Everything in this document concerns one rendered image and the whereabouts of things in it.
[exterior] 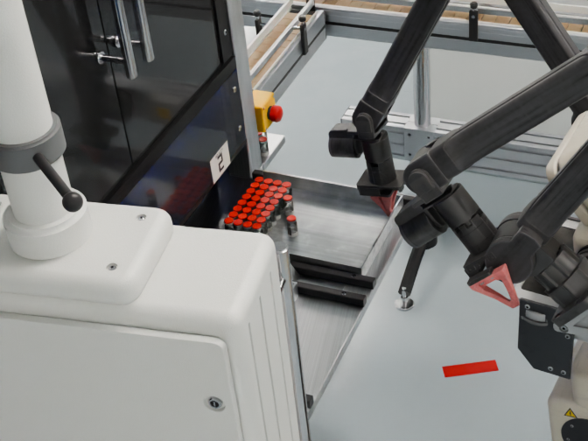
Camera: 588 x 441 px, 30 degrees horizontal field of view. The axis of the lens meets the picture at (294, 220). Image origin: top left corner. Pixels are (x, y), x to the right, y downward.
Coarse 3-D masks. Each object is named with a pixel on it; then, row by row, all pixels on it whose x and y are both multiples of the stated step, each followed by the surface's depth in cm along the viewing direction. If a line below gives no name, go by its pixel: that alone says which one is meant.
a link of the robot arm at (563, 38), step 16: (512, 0) 197; (528, 0) 195; (544, 0) 197; (528, 16) 197; (544, 16) 196; (528, 32) 199; (544, 32) 197; (560, 32) 197; (544, 48) 199; (560, 48) 197; (576, 48) 199; (560, 64) 199; (576, 112) 199
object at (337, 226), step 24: (312, 192) 250; (336, 192) 248; (312, 216) 243; (336, 216) 243; (360, 216) 242; (384, 216) 241; (288, 240) 238; (312, 240) 237; (336, 240) 236; (360, 240) 235; (384, 240) 234; (312, 264) 228; (336, 264) 225; (360, 264) 229
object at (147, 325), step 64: (0, 256) 127; (64, 256) 126; (128, 256) 125; (192, 256) 129; (256, 256) 128; (0, 320) 127; (64, 320) 126; (128, 320) 124; (192, 320) 122; (256, 320) 127; (0, 384) 135; (64, 384) 132; (128, 384) 129; (192, 384) 126; (256, 384) 129
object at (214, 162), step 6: (222, 150) 239; (216, 156) 237; (222, 156) 239; (228, 156) 242; (210, 162) 234; (216, 162) 237; (222, 162) 240; (228, 162) 243; (216, 168) 238; (216, 174) 238; (216, 180) 239
